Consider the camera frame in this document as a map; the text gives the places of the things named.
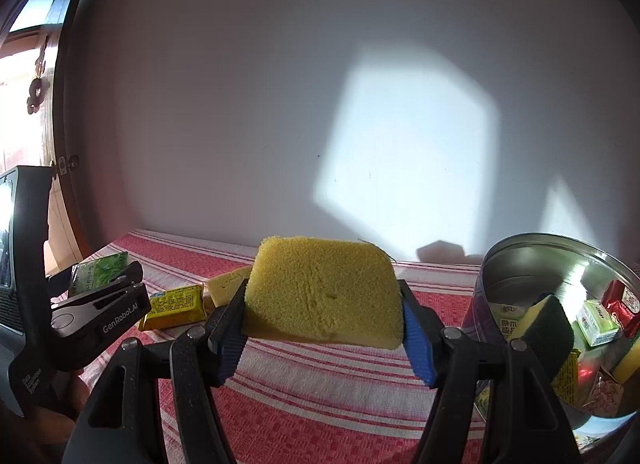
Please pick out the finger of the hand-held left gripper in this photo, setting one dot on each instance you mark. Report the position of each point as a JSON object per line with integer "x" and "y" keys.
{"x": 59, "y": 284}
{"x": 127, "y": 275}

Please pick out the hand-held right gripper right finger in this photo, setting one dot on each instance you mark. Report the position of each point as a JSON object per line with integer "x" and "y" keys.
{"x": 417, "y": 339}

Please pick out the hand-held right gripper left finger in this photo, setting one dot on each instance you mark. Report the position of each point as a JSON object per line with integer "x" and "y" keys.
{"x": 227, "y": 346}

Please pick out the leaf print green tissue pack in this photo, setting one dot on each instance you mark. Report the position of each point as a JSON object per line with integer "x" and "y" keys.
{"x": 100, "y": 269}

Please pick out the yellow foil packet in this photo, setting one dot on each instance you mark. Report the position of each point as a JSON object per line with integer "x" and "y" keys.
{"x": 172, "y": 306}
{"x": 567, "y": 379}

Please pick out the yellow sponge with thin scourer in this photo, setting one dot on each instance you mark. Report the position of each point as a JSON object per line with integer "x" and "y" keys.
{"x": 320, "y": 289}

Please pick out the yellow sponge with green scourer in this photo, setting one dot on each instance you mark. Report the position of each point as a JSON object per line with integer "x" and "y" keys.
{"x": 631, "y": 361}
{"x": 547, "y": 329}

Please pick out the round metal tin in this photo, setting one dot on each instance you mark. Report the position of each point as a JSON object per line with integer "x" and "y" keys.
{"x": 530, "y": 264}

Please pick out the pink floral snack packet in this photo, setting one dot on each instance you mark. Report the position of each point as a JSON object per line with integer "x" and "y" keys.
{"x": 605, "y": 394}

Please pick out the red snack packet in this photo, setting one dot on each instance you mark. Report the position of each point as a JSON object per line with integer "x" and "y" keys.
{"x": 622, "y": 301}

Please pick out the person's left hand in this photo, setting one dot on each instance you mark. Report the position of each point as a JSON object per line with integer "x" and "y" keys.
{"x": 79, "y": 394}

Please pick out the light wooden door panel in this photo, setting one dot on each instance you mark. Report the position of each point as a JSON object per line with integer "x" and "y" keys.
{"x": 62, "y": 234}

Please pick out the plain yellow sponge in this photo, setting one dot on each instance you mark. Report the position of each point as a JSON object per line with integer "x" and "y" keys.
{"x": 225, "y": 286}

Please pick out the red striped tablecloth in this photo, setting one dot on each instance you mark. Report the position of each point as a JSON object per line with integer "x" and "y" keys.
{"x": 325, "y": 394}

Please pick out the brass door latch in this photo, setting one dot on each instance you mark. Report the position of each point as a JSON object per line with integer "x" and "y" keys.
{"x": 74, "y": 161}

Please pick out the hanging flower ornament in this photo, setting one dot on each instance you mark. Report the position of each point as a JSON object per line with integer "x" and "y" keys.
{"x": 35, "y": 93}

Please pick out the pale green tissue pack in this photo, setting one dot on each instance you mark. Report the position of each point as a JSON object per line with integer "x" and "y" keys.
{"x": 597, "y": 324}

